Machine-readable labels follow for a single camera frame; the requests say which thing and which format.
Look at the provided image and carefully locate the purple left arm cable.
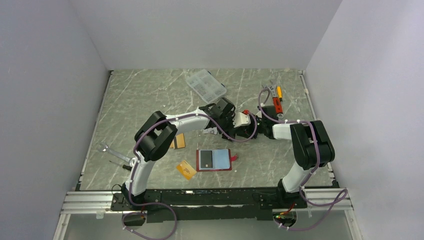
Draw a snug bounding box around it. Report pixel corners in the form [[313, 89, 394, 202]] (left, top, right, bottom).
[[127, 112, 259, 206]]

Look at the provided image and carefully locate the red leather card holder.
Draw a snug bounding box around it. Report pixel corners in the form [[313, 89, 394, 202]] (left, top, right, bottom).
[[196, 148, 238, 172]]

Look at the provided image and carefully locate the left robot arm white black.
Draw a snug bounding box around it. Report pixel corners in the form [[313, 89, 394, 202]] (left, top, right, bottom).
[[121, 97, 255, 210]]

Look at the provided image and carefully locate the single black VIP card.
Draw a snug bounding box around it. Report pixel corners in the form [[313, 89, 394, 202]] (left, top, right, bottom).
[[199, 150, 213, 170]]

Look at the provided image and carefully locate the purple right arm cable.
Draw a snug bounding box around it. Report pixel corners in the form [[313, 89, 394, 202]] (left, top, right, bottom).
[[257, 88, 349, 232]]

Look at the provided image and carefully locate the black yellow screwdriver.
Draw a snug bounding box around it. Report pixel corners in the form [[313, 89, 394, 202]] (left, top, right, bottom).
[[109, 160, 132, 171]]

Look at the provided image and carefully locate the gold credit card stack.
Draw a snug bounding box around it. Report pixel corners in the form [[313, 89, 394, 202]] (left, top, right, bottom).
[[170, 133, 186, 149]]

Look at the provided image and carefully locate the single gold credit card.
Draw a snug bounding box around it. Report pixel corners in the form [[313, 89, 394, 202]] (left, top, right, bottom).
[[176, 160, 197, 180]]

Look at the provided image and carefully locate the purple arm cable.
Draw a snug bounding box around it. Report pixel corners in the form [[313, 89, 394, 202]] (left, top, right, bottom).
[[127, 112, 259, 206], [257, 88, 349, 232]]

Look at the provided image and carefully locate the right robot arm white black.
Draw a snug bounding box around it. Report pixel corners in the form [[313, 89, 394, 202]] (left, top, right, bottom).
[[254, 108, 335, 208]]

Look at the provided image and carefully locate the red adjustable wrench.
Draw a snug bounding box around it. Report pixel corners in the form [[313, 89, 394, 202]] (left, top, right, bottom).
[[264, 80, 284, 121]]

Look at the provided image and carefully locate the clear plastic screw box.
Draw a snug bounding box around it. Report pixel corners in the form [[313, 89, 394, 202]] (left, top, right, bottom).
[[185, 69, 227, 104]]

